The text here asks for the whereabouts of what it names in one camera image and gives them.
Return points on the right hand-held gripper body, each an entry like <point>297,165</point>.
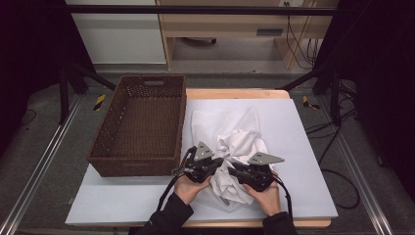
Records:
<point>257,173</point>

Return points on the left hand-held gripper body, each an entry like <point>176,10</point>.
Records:
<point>199,163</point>

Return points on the white garment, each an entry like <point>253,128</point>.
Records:
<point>238,143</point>

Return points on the white mesh laundry bag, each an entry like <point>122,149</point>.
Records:
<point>208,124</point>

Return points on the person's right hand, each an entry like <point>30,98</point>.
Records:
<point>266,199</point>

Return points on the person's left hand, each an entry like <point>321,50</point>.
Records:
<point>187,191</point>

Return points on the white table board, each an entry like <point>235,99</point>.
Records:
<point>293,147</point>

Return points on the brown wicker basket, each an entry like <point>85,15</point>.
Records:
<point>143,130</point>

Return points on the wooden table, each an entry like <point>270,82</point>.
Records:
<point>235,94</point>

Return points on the black metal stand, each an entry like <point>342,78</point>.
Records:
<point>326,81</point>
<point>65,91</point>

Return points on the light wooden desk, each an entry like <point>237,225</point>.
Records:
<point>228,26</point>

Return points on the white cabinet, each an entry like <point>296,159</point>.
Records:
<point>120,36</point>

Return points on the black horizontal bar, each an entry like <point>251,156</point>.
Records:
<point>195,10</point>

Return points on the aluminium floor rail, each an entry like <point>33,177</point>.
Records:
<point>36,169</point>
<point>359,176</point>

